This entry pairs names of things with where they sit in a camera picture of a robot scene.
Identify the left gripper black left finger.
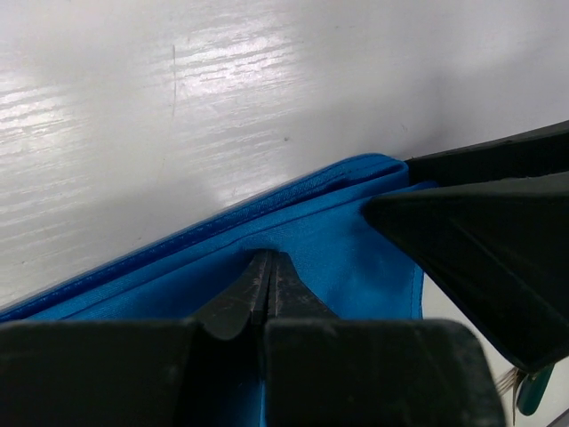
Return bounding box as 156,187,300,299
1,251,272,426

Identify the blue cloth napkin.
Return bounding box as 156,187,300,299
1,154,423,327

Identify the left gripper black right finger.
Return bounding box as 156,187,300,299
263,253,506,426

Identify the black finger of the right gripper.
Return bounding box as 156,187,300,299
406,121,568,185
363,173,568,372

